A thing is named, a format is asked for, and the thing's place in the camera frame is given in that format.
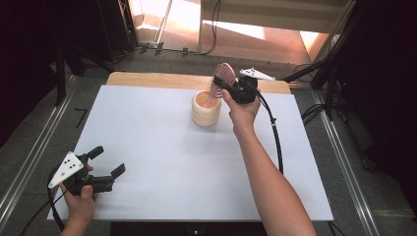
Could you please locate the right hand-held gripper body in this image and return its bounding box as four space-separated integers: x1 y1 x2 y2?
228 67 276 105

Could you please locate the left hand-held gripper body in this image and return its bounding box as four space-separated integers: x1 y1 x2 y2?
47 150 115 197

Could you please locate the pink hairbrush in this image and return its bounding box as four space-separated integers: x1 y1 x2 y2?
205 62 237 109

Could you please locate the round wooden cup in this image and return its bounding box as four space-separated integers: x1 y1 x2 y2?
191 89 222 128

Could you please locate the person's right hand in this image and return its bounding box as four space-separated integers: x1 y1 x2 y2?
221 88 262 139

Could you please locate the person's left hand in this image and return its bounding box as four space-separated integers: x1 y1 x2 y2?
58 164 98 224

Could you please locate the white table mat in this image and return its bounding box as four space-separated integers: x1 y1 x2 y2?
47 85 334 222

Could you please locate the wooden table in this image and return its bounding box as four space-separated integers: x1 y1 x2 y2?
106 71 292 95

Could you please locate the white cabinet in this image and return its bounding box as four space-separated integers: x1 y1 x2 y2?
198 0 357 65

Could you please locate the black metal stand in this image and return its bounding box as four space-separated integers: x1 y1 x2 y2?
53 40 116 106

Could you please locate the black tripod stand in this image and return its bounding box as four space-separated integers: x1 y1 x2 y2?
282 0 362 122

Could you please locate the metal floor rail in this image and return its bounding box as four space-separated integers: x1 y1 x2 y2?
0 75 80 225
313 90 382 236

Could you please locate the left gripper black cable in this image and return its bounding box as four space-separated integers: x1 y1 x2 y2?
19 166 67 236

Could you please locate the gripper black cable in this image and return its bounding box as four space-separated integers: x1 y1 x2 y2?
19 166 67 236
255 88 285 175

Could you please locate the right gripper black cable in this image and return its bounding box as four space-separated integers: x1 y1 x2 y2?
255 88 285 175

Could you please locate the hanging black cable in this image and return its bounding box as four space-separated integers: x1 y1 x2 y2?
196 0 222 56

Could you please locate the bundle of black floor cables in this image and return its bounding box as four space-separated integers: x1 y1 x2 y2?
300 102 328 127

